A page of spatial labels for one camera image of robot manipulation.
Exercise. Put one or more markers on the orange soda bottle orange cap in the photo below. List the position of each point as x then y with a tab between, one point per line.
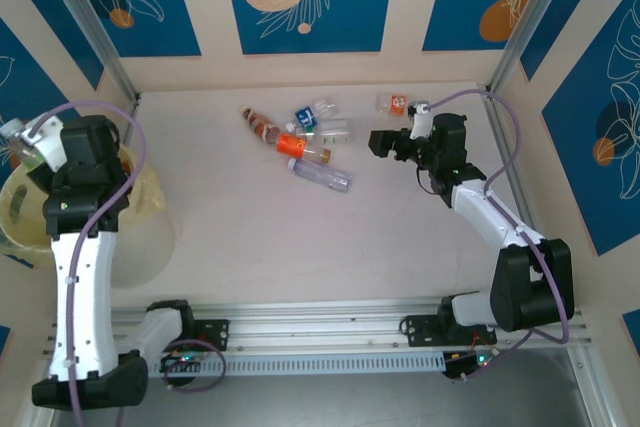
395	103

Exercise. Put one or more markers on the clear purple tinted bottle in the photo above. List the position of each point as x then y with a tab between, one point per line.
320	174

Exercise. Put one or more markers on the orange label bottle brown cap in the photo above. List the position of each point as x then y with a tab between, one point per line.
292	144

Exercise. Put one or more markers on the brown label plastic bottle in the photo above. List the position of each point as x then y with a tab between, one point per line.
260	124

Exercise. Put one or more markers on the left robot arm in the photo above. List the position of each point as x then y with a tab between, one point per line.
80	297

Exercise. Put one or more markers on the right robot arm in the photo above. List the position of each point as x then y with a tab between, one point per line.
480	207

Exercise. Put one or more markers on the cream plastic bin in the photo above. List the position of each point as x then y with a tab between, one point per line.
145	257

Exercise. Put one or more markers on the clear bottle white label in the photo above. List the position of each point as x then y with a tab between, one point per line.
335	133

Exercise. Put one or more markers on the blue label plastic bottle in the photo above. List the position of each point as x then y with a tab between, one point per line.
307	116

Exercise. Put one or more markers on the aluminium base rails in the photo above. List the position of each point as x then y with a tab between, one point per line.
310	332

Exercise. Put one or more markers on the left controller board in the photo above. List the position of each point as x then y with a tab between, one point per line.
180	361

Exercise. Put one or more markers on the controller board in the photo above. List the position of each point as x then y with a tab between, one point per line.
462	364
180	361

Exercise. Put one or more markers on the right controller board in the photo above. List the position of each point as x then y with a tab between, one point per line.
462	364

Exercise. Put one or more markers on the grey metal sheet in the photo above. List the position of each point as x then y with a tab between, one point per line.
325	402

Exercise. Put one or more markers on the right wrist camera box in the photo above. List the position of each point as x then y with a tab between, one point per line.
419	124

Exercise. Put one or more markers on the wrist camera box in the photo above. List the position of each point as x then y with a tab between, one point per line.
419	124
47	142

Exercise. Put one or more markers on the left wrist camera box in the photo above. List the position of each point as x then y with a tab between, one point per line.
47	142

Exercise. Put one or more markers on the right aluminium side rail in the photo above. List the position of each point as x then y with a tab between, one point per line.
505	147

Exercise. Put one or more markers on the left aluminium post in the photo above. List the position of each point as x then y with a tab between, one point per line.
85	22

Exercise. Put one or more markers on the aluminium post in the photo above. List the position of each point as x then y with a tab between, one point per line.
530	12
85	22

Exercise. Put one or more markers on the right aluminium post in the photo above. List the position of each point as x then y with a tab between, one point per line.
530	12

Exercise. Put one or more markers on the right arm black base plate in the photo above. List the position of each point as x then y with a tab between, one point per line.
420	329

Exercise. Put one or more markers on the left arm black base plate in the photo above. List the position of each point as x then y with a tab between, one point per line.
215	334

